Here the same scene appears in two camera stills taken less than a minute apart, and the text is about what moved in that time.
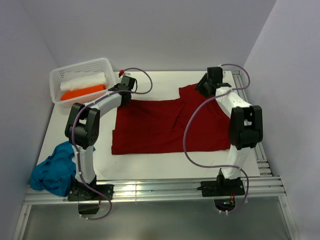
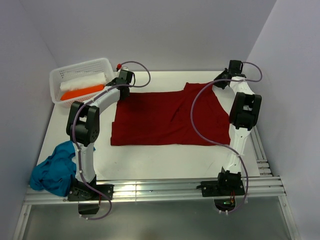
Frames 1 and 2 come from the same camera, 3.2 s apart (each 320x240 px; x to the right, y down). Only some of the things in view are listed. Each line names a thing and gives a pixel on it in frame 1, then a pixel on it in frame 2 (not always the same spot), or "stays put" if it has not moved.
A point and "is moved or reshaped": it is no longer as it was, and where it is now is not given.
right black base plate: [222, 187] stays put
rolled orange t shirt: [79, 92] stays put
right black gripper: [199, 86] -> [220, 84]
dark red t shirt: [158, 127] is moved or reshaped
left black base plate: [86, 193] stays put
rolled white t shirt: [97, 79] stays put
